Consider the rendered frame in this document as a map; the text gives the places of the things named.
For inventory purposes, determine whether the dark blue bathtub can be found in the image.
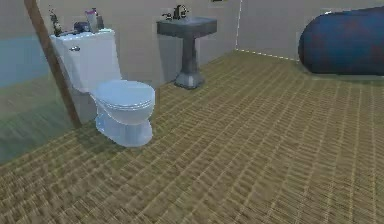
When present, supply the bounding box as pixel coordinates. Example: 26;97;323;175
297;5;384;76

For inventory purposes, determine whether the brown wooden post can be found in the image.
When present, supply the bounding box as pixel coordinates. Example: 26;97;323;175
23;0;83;129

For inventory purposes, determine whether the grey pedestal sink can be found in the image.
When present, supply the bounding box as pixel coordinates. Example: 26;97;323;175
156;17;218;90

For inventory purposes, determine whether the dark sink faucet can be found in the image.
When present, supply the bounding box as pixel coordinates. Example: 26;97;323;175
161;4;190;21

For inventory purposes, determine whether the white toilet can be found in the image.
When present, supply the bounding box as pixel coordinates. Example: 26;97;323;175
49;28;156;148

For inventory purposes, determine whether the dark blue round object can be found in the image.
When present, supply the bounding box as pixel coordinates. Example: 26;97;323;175
73;21;90;34

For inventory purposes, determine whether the white pink-capped bottle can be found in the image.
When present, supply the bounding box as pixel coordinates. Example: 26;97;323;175
84;9;100;34

